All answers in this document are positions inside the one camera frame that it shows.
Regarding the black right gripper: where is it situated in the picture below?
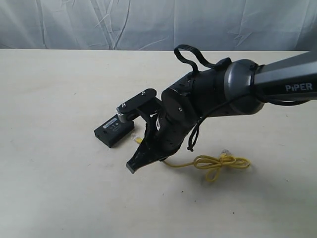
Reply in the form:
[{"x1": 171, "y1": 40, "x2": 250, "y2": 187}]
[{"x1": 126, "y1": 73, "x2": 198, "y2": 174}]

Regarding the yellow ethernet cable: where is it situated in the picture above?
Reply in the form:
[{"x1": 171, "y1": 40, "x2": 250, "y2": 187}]
[{"x1": 130, "y1": 134, "x2": 251, "y2": 184}]

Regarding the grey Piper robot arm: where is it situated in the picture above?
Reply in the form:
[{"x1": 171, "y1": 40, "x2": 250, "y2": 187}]
[{"x1": 126, "y1": 52, "x2": 317, "y2": 173}]

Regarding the small black network box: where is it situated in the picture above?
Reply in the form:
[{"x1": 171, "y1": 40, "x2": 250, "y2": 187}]
[{"x1": 94, "y1": 115, "x2": 134, "y2": 148}]

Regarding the white wrinkled backdrop curtain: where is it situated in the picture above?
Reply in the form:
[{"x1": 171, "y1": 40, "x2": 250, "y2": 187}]
[{"x1": 0, "y1": 0, "x2": 317, "y2": 51}]

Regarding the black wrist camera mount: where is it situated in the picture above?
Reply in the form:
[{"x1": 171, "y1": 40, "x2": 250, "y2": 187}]
[{"x1": 116, "y1": 88, "x2": 161, "y2": 123}]

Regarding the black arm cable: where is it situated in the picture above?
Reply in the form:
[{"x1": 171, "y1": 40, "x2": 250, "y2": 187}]
[{"x1": 173, "y1": 44, "x2": 317, "y2": 152}]

